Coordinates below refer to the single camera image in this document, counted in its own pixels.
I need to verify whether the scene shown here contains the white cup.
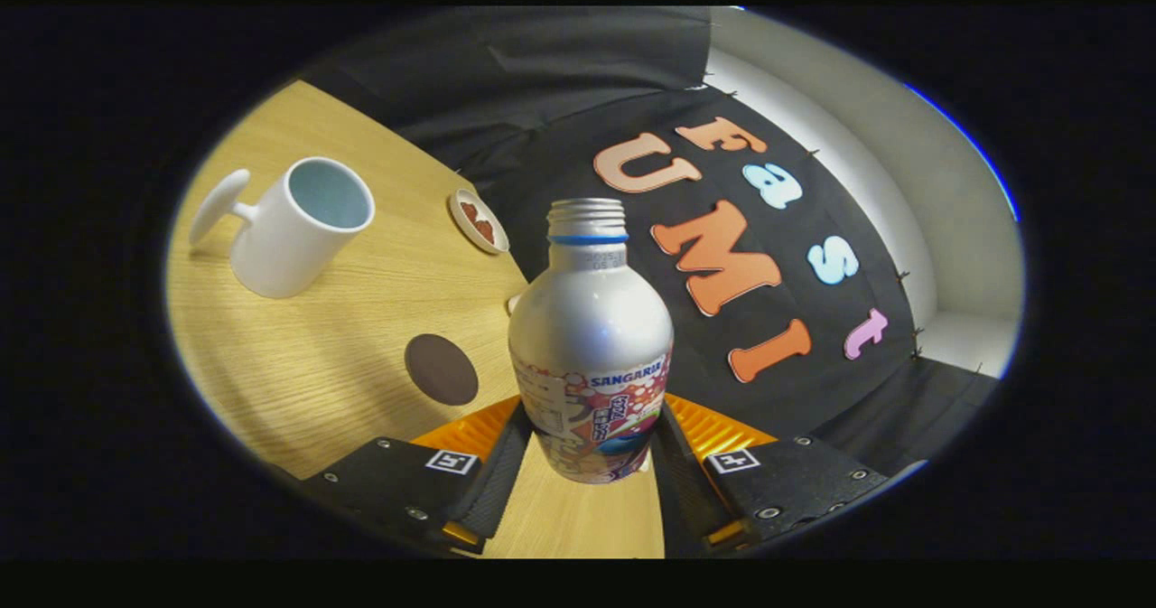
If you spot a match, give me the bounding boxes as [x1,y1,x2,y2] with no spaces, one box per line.
[188,156,376,300]

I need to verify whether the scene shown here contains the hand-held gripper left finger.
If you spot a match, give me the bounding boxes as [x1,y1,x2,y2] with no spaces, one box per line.
[298,396,534,555]

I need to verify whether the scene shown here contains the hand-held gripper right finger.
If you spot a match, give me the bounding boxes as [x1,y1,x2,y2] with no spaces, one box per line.
[652,394,895,550]

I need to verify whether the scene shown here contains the wooden table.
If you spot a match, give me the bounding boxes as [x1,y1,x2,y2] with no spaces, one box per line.
[165,80,665,559]

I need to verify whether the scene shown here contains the white oval plate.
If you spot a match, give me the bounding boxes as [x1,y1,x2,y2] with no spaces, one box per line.
[449,189,510,256]

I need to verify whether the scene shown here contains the round brown coaster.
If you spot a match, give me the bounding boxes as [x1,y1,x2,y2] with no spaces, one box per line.
[404,333,480,407]

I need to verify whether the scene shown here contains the silver juice bottle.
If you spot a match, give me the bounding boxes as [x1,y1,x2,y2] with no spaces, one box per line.
[508,198,675,484]

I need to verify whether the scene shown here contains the red snack pieces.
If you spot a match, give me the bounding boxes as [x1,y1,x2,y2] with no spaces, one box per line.
[459,201,497,246]

